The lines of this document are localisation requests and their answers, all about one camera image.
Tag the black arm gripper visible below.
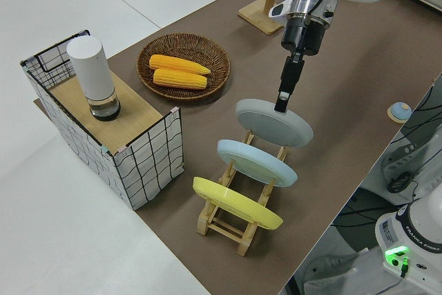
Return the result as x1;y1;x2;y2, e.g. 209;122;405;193
273;15;327;113

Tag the gray plate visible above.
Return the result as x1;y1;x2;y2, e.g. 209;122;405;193
235;98;314;149

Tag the light blue plate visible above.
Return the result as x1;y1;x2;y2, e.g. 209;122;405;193
216;139;298;189

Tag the yellow plate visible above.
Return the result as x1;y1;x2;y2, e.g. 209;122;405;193
192;176;285;230

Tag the wooden plate rack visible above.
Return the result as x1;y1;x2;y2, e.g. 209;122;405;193
196;128;291;257

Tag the brown table mat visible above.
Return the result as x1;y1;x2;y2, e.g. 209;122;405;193
33;0;442;295

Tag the wooden mug stand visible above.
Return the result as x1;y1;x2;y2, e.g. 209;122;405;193
238;0;285;36

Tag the blue dome wooden bell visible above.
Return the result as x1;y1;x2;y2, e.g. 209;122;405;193
387;101;412;124

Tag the round wicker basket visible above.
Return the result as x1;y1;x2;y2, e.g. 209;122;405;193
137;32;231;101

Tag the yellow corn cob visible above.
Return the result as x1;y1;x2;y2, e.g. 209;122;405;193
148;54;211;76
152;68;209;91

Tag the white power strip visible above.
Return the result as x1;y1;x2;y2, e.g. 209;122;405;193
381;141;429;180

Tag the wooden board shelf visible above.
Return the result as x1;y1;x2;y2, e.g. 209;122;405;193
48;73;163;147

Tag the white cylindrical grinder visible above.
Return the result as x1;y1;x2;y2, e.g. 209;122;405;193
66;35;122;122

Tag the black cable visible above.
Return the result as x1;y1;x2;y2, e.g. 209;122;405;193
402;75;442;137
336;196;419;230

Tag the wire basket with grid liner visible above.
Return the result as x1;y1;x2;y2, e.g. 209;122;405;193
19;28;184;211

